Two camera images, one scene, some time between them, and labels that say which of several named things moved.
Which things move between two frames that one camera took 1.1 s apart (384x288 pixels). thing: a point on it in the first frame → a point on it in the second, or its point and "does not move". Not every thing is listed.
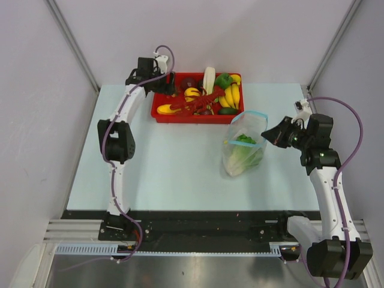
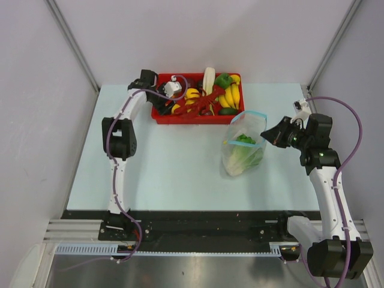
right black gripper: [276, 135] does not move
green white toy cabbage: [245, 155] does not move
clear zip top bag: [244, 145] does not move
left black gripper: [165, 88] → [167, 110]
